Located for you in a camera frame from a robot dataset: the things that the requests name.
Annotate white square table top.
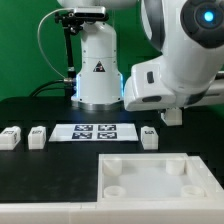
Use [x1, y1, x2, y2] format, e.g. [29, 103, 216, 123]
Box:
[97, 153, 224, 201]

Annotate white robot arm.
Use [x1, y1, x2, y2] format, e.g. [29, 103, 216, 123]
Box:
[57, 0, 224, 111]

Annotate sheet with marker tags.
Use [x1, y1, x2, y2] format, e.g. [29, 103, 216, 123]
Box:
[49, 123, 138, 142]

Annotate white L-shaped fence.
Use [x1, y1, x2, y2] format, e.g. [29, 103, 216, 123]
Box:
[0, 155, 224, 224]

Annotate black camera stand pole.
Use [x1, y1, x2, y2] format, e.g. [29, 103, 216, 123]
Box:
[64, 24, 77, 96]

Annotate black cables at base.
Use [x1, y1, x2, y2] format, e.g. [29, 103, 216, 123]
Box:
[30, 79, 73, 98]

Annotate black camera on stand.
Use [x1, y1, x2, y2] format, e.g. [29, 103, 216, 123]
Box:
[55, 6, 108, 22]

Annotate grey camera cable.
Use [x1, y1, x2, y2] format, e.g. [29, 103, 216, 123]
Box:
[36, 7, 76, 81]

